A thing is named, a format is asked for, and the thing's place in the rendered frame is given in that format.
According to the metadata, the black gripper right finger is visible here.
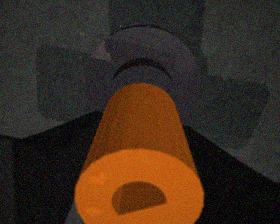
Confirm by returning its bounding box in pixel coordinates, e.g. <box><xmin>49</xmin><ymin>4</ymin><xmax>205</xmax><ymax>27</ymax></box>
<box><xmin>182</xmin><ymin>125</ymin><xmax>280</xmax><ymax>224</ymax></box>

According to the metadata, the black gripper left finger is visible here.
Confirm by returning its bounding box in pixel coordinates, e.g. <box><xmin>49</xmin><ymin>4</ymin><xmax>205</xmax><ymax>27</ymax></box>
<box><xmin>0</xmin><ymin>111</ymin><xmax>103</xmax><ymax>224</ymax></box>

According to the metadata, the orange knob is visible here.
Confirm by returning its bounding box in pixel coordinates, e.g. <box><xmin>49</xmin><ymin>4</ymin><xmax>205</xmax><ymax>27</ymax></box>
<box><xmin>75</xmin><ymin>83</ymin><xmax>204</xmax><ymax>224</ymax></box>

